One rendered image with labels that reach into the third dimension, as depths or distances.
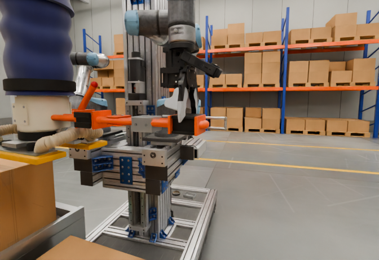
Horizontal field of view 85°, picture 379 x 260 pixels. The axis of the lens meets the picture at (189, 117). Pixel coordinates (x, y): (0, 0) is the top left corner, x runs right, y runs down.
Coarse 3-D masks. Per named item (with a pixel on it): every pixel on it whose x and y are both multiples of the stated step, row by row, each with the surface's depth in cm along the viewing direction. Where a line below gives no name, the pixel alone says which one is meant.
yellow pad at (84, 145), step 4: (84, 140) 85; (96, 140) 86; (100, 140) 88; (104, 140) 88; (64, 144) 84; (68, 144) 83; (72, 144) 82; (76, 144) 81; (80, 144) 81; (84, 144) 80; (88, 144) 80; (92, 144) 81; (96, 144) 83; (100, 144) 85; (104, 144) 87; (80, 148) 81; (84, 148) 80; (88, 148) 79; (92, 148) 81
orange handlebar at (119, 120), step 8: (72, 112) 95; (56, 120) 74; (64, 120) 72; (72, 120) 70; (96, 120) 66; (104, 120) 65; (112, 120) 64; (120, 120) 63; (128, 120) 62; (152, 120) 59; (160, 120) 58; (200, 128) 54
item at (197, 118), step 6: (174, 114) 58; (186, 114) 58; (192, 114) 58; (198, 114) 58; (204, 114) 58; (168, 120) 55; (174, 120) 56; (186, 120) 54; (192, 120) 54; (198, 120) 53; (168, 126) 55; (174, 126) 56; (180, 126) 55; (186, 126) 55; (192, 126) 54; (198, 126) 53; (168, 132) 55; (174, 132) 55; (180, 132) 55; (186, 132) 54; (192, 132) 54; (198, 132) 53
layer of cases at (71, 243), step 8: (64, 240) 106; (72, 240) 106; (80, 240) 106; (56, 248) 100; (64, 248) 100; (72, 248) 100; (80, 248) 100; (88, 248) 100; (96, 248) 100; (104, 248) 100; (48, 256) 95; (56, 256) 95; (64, 256) 95; (72, 256) 95; (80, 256) 95; (88, 256) 95; (96, 256) 95; (104, 256) 95; (112, 256) 95; (120, 256) 95; (128, 256) 95
